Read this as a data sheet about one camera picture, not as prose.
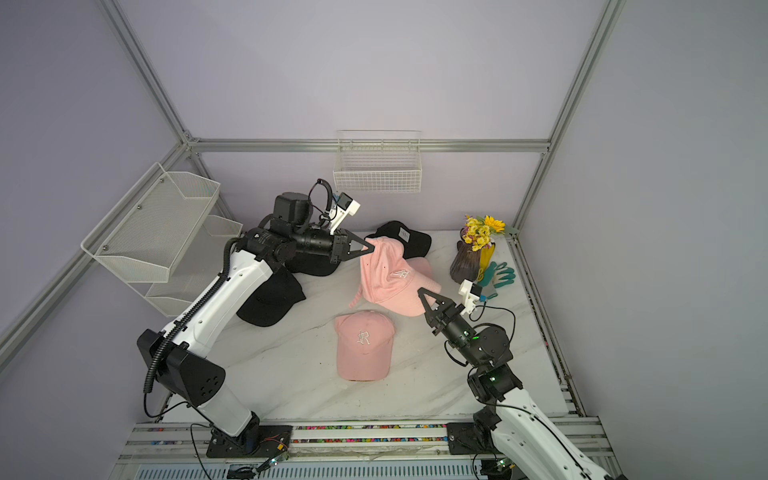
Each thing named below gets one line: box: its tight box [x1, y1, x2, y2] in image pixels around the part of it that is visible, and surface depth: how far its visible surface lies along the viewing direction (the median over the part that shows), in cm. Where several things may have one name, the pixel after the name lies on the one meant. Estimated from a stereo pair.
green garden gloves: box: [478, 261, 516, 300], surface depth 107 cm
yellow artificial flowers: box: [462, 215, 518, 252], surface depth 89 cm
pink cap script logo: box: [349, 236, 442, 317], surface depth 68 cm
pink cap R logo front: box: [334, 311, 395, 381], surface depth 88 cm
